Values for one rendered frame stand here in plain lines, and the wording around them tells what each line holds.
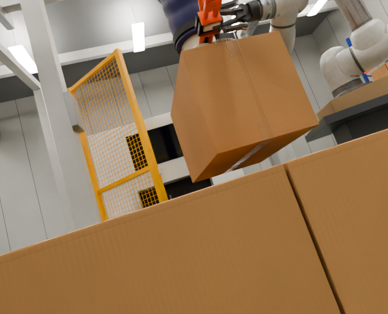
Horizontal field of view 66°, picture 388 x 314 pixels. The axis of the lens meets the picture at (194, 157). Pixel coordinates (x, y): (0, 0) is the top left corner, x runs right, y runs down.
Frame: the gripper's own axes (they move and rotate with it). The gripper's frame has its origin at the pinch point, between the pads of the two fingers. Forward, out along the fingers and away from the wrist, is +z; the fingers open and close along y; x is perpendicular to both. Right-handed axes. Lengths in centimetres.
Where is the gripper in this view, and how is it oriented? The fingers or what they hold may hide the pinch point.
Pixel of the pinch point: (209, 22)
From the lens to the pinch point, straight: 129.2
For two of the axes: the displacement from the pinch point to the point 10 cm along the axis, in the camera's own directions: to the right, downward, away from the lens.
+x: -0.6, 2.1, 9.8
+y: 3.1, 9.3, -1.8
